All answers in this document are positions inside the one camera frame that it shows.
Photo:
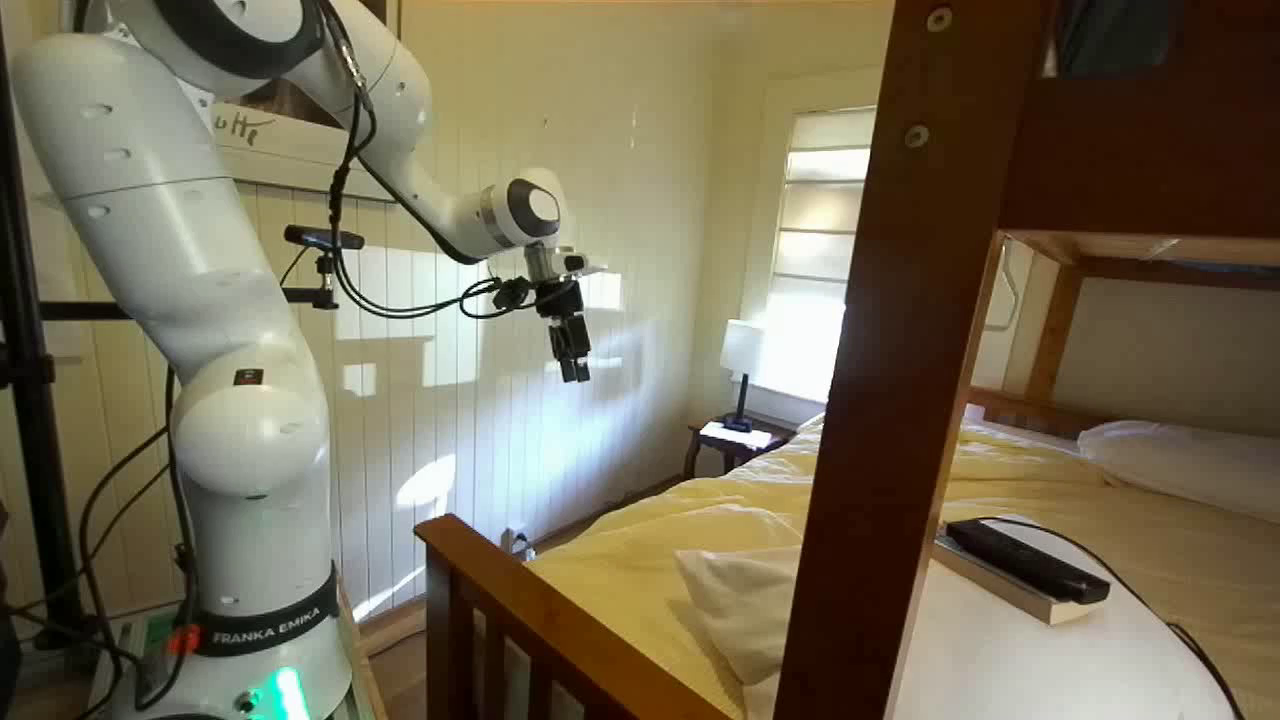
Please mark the black camera on stand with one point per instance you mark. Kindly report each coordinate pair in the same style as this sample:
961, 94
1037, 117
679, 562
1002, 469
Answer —
321, 240

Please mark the dark wooden nightstand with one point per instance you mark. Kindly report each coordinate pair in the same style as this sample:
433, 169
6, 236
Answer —
725, 445

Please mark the pale yellow bed sheet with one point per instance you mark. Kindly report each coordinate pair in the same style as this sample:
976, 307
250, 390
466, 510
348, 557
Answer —
664, 533

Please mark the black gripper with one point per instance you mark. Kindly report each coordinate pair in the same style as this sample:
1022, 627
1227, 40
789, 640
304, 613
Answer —
562, 314

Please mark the white folded cloth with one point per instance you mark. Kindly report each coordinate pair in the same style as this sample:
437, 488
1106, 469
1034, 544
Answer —
742, 605

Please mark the white pillow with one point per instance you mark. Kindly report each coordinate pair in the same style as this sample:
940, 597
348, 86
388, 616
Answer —
1187, 464

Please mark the small white table lamp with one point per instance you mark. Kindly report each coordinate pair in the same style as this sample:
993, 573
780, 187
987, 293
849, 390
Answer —
742, 350

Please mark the flat white box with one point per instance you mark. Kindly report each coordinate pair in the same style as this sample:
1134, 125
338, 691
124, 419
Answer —
1002, 590

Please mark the black vertical stand pole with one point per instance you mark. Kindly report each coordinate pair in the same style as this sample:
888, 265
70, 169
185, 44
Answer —
26, 402

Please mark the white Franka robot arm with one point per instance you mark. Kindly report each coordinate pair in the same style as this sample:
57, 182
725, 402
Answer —
162, 201

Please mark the wooden bunk bed frame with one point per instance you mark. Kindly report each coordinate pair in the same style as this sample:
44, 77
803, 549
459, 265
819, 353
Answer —
894, 402

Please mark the black elongated device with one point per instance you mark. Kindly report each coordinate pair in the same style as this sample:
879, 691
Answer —
1025, 562

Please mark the white window blind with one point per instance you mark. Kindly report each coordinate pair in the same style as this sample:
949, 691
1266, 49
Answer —
821, 240

